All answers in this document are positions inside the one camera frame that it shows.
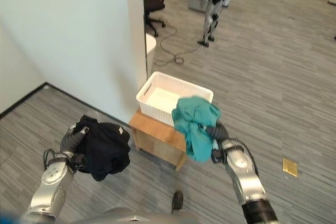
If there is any white round bin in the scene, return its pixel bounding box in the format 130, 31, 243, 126
145, 34, 157, 78

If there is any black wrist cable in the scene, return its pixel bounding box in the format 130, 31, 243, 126
223, 137, 260, 179
43, 149, 62, 173

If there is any white plastic laundry basket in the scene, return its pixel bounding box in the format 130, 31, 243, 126
135, 71, 214, 127

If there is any silver robot torso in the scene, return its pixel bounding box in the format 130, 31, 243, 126
70, 206, 203, 224

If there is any small wooden stool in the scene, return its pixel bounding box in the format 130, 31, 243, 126
128, 110, 187, 172

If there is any brass floor socket cover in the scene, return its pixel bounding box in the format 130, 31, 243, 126
282, 157, 299, 177

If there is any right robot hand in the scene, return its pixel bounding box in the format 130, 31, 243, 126
204, 121, 230, 142

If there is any black office chair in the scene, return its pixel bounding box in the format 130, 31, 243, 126
143, 0, 169, 38

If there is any teal garment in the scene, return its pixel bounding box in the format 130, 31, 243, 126
171, 96, 222, 163

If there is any black garment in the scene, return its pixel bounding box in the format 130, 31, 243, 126
75, 114, 131, 182

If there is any dark robot foot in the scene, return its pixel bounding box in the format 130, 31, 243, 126
171, 190, 184, 214

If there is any silver humanoid robot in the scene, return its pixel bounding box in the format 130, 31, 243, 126
195, 0, 246, 48

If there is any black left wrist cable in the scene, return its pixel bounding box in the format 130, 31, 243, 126
43, 149, 62, 173

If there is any grey floor cable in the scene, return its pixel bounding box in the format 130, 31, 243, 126
154, 20, 205, 67

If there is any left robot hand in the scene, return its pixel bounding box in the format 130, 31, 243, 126
60, 123, 89, 153

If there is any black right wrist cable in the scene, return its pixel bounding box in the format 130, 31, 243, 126
223, 137, 260, 179

